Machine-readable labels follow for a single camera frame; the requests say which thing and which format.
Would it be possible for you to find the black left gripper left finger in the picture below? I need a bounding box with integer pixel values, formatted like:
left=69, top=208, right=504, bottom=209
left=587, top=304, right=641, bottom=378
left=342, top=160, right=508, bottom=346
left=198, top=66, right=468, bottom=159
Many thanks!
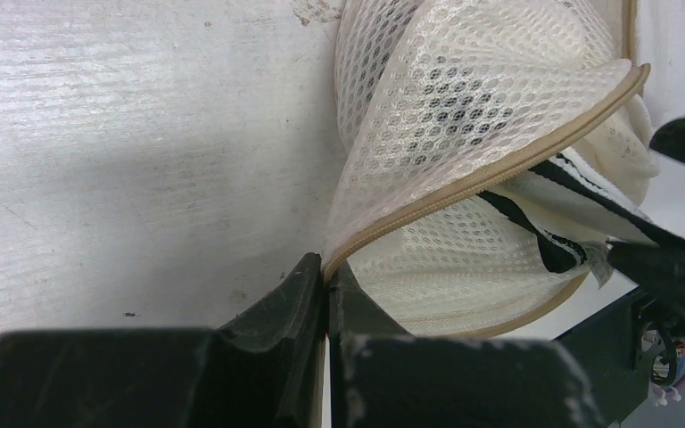
left=0, top=253, right=326, bottom=427

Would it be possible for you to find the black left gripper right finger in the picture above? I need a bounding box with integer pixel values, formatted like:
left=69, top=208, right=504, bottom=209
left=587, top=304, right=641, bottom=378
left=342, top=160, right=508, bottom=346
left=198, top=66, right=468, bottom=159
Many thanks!
left=328, top=266, right=606, bottom=427

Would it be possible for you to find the white bra black trim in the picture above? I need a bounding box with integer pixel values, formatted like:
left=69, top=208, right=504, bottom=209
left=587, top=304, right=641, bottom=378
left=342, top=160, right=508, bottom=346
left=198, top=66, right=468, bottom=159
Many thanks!
left=473, top=150, right=685, bottom=283

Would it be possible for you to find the white mesh laundry bag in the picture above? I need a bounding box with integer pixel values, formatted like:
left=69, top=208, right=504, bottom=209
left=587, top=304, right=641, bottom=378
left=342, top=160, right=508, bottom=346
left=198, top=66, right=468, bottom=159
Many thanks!
left=323, top=1, right=658, bottom=337

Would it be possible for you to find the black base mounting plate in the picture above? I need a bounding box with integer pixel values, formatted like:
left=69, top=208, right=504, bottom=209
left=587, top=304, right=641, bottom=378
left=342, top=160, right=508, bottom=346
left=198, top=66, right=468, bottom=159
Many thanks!
left=557, top=290, right=683, bottom=427

